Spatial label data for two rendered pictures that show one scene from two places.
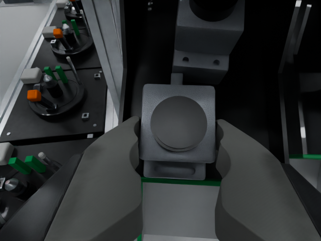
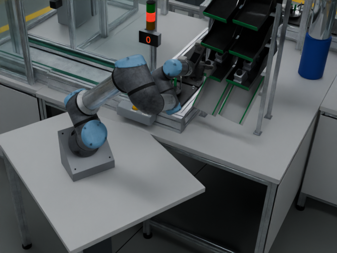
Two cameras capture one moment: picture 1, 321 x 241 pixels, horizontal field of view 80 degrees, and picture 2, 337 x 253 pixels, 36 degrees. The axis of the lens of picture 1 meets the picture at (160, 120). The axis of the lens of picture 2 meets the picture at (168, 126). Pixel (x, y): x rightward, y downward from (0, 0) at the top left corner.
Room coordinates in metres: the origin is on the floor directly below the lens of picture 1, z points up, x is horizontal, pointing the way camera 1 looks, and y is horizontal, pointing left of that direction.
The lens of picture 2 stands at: (-1.92, -1.06, 2.56)
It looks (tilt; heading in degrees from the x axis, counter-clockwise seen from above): 37 degrees down; 33
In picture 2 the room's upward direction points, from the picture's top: 2 degrees clockwise
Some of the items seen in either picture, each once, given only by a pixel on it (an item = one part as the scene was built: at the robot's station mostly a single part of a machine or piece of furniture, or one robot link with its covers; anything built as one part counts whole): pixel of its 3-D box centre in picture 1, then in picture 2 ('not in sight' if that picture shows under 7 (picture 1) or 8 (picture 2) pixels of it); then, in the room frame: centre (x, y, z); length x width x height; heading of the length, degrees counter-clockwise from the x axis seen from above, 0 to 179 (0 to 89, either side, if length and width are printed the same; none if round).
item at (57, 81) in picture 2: not in sight; (113, 99); (-0.07, 0.50, 0.91); 0.89 x 0.06 x 0.11; 96
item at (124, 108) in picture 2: not in sight; (136, 112); (-0.12, 0.31, 0.93); 0.21 x 0.07 x 0.06; 96
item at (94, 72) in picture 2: not in sight; (126, 84); (0.10, 0.54, 0.91); 0.84 x 0.28 x 0.10; 96
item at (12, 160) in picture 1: (20, 166); not in sight; (0.15, 0.26, 1.01); 0.01 x 0.01 x 0.05; 6
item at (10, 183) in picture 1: (12, 184); not in sight; (0.11, 0.24, 1.04); 0.02 x 0.02 x 0.03
